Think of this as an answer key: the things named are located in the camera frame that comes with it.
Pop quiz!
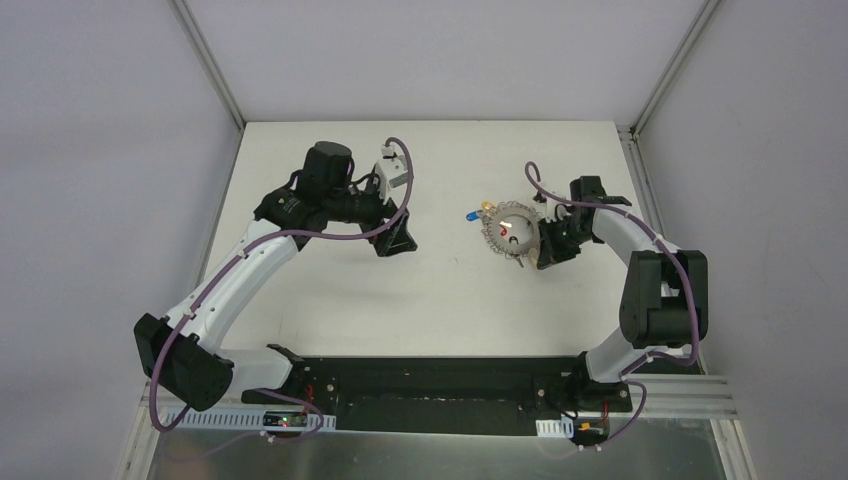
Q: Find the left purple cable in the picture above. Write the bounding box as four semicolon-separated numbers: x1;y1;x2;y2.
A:
148;137;416;435

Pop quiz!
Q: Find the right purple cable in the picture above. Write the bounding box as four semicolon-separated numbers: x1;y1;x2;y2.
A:
524;161;701;369

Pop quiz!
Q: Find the large metal keyring with rings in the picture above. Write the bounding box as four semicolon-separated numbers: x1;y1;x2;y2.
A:
480;201;541;259

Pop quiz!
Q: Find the purple cable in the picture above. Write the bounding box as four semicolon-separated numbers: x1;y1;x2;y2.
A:
524;161;701;369
148;137;416;435

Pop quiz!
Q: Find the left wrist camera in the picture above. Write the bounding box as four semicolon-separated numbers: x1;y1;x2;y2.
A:
373;146;409;203

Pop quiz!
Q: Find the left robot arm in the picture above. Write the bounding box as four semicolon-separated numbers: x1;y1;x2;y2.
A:
133;137;417;412

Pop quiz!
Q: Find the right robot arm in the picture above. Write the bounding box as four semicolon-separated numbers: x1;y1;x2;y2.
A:
535;176;708;410

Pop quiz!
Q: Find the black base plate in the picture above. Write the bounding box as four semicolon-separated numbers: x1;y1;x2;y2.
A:
279;356;633;436

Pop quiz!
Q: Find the right white cable duct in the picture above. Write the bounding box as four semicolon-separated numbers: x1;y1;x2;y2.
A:
535;417;575;439

